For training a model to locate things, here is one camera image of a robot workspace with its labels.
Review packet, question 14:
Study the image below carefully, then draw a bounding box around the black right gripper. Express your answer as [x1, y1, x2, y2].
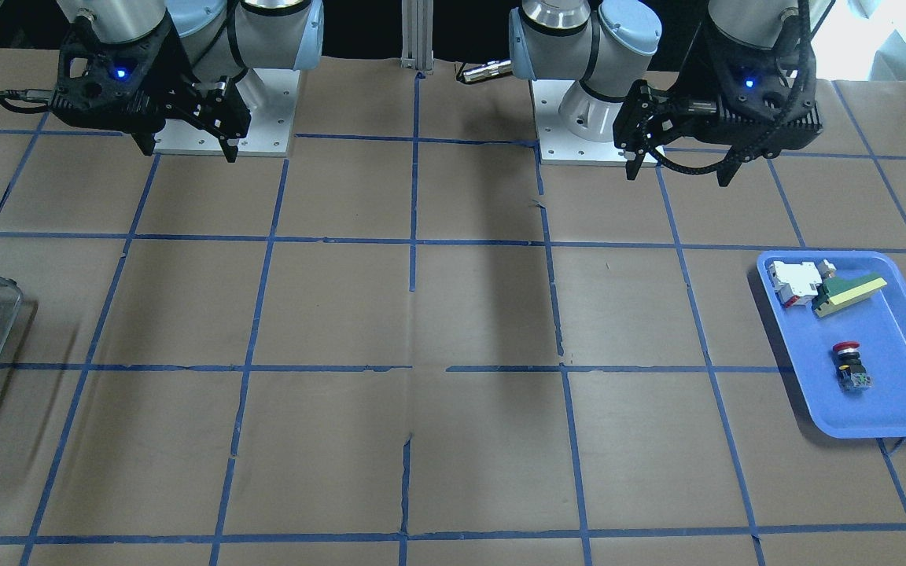
[50, 22, 252, 164]

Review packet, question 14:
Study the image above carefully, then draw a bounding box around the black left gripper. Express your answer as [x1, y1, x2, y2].
[613, 22, 823, 187]

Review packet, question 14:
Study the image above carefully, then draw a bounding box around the red emergency stop button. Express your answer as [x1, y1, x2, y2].
[831, 340, 874, 391]

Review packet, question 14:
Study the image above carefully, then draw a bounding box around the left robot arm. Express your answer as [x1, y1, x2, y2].
[508, 1, 823, 186]

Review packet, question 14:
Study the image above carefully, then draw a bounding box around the white circuit breaker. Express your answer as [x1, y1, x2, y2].
[766, 260, 837, 308]

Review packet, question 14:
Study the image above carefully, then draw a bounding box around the green yellow terminal block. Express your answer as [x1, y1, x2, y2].
[812, 273, 888, 318]

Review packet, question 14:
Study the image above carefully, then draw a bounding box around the blue plastic tray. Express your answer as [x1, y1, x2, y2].
[756, 248, 906, 439]

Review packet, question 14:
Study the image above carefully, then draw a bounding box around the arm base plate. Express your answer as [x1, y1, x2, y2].
[531, 79, 627, 166]
[155, 68, 304, 158]

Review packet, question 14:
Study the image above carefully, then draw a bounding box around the aluminium frame post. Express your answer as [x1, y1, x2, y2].
[400, 0, 435, 74]

